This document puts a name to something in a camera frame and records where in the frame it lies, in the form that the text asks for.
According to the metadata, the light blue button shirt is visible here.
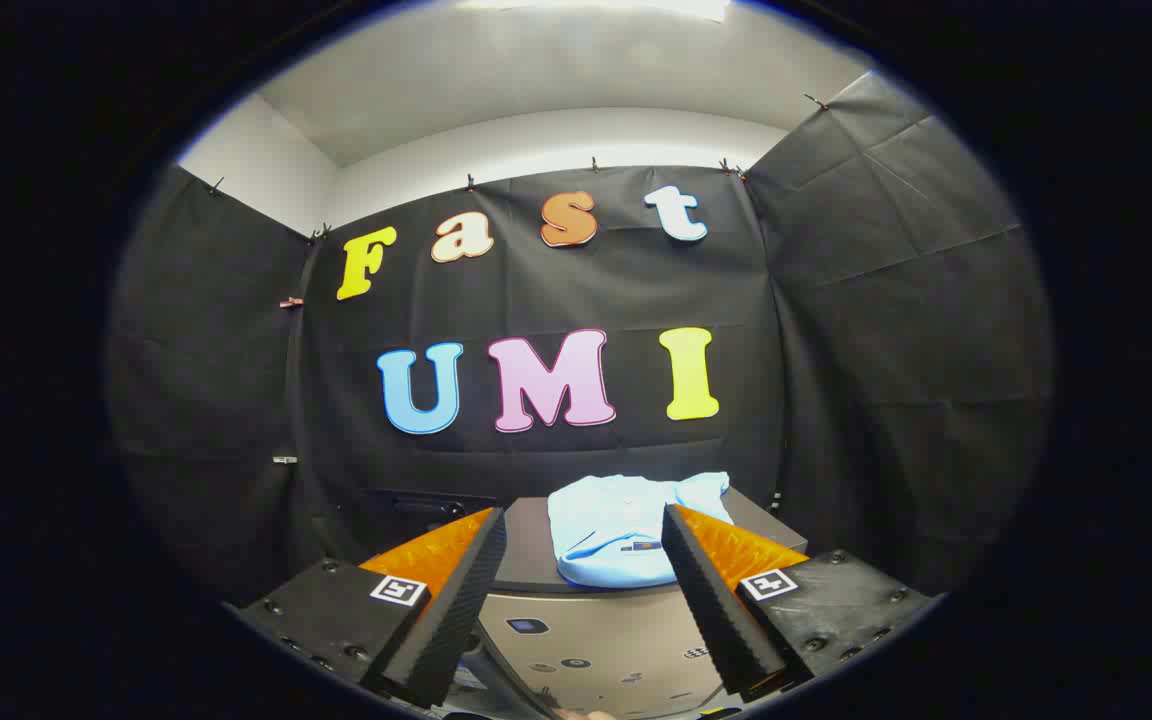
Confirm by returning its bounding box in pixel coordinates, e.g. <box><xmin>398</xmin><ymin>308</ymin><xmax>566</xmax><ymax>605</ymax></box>
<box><xmin>547</xmin><ymin>472</ymin><xmax>734</xmax><ymax>588</ymax></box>

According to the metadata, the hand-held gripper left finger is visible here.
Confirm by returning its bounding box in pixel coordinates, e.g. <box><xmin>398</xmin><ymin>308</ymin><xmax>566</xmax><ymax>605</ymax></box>
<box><xmin>236</xmin><ymin>506</ymin><xmax>508</xmax><ymax>709</ymax></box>

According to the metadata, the black backdrop cloth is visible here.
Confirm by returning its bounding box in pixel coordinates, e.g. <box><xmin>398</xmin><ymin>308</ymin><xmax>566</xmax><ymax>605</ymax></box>
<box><xmin>106</xmin><ymin>70</ymin><xmax>1052</xmax><ymax>611</ymax></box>

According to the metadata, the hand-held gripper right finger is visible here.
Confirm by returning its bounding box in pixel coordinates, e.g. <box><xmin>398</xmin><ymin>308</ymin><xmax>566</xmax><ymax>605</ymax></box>
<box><xmin>661</xmin><ymin>503</ymin><xmax>939</xmax><ymax>704</ymax></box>

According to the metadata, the grey cabinet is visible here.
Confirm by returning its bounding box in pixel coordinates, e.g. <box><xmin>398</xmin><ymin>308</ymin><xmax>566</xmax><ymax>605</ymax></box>
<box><xmin>481</xmin><ymin>487</ymin><xmax>807</xmax><ymax>719</ymax></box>

